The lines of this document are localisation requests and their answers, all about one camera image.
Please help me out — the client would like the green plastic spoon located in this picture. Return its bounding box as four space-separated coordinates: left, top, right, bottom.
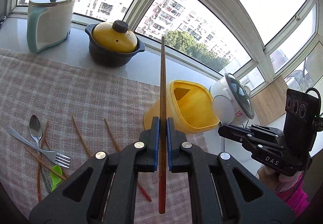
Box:
50 165 62 191

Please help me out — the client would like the yellow clay pot lid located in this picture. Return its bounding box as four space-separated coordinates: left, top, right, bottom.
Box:
91 20 137 54

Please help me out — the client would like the pink checkered table mat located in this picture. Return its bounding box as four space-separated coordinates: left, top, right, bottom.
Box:
0 48 210 224

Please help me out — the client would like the steel spoon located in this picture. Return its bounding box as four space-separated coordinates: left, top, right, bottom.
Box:
29 115 51 194

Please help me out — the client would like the wooden cutting board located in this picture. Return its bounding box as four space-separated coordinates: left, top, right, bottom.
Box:
251 76 288 126

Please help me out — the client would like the white teal electric cooker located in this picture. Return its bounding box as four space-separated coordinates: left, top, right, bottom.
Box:
27 0 76 54

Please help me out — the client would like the steel fork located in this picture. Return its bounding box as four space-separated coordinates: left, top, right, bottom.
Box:
8 126 71 168

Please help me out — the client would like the wooden chopstick red tip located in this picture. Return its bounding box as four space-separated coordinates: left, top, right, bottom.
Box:
158 37 167 214

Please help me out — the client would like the right hand gloved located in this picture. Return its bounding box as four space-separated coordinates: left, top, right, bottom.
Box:
256 165 303 193

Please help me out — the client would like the yellow plastic container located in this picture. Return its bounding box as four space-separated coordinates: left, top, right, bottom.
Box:
143 79 221 134

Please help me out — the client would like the wooden chopstick crossed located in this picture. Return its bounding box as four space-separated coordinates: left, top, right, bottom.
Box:
43 135 69 178

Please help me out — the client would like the white floral rice cooker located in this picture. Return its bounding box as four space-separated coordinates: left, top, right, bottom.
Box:
210 73 255 126

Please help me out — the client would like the black clay pot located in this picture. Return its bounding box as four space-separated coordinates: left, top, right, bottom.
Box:
85 24 146 68

